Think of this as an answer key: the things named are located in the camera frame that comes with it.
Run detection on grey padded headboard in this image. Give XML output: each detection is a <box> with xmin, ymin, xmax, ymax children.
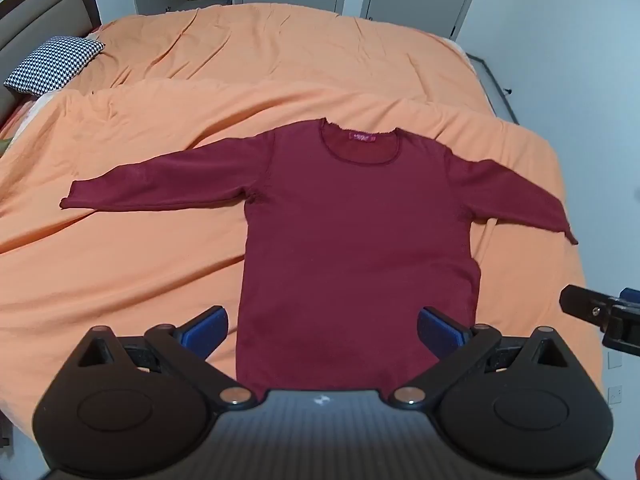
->
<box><xmin>0</xmin><ymin>0</ymin><xmax>103</xmax><ymax>126</ymax></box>

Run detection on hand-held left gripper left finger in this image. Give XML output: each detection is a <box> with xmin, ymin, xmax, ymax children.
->
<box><xmin>75</xmin><ymin>305</ymin><xmax>258</xmax><ymax>408</ymax></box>

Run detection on black and white houndstooth pillow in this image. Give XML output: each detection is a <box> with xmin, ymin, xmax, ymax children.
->
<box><xmin>4</xmin><ymin>36</ymin><xmax>107</xmax><ymax>96</ymax></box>

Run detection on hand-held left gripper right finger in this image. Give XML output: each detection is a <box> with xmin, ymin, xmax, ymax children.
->
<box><xmin>389</xmin><ymin>305</ymin><xmax>574</xmax><ymax>409</ymax></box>

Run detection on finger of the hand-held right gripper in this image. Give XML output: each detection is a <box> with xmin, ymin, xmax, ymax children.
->
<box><xmin>559</xmin><ymin>284</ymin><xmax>640</xmax><ymax>356</ymax></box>

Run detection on maroon long-sleeve shirt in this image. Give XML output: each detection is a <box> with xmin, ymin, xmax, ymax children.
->
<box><xmin>59</xmin><ymin>117</ymin><xmax>580</xmax><ymax>396</ymax></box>

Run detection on orange blanket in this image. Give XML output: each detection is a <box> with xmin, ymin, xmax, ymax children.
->
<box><xmin>0</xmin><ymin>4</ymin><xmax>608</xmax><ymax>441</ymax></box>

